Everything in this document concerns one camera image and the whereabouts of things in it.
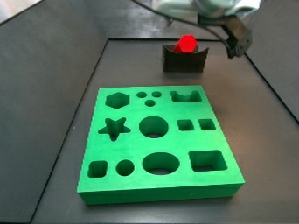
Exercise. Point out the robot arm wrist link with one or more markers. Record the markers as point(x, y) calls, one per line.
point(185, 9)

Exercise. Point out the black curved holder stand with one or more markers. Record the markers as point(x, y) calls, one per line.
point(183, 62)

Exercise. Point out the green foam shape-sorter block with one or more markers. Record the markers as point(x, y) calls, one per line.
point(154, 148)

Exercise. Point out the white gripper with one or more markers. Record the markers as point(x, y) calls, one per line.
point(239, 40)

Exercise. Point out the red hexagonal prism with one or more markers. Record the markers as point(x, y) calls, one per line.
point(185, 44)

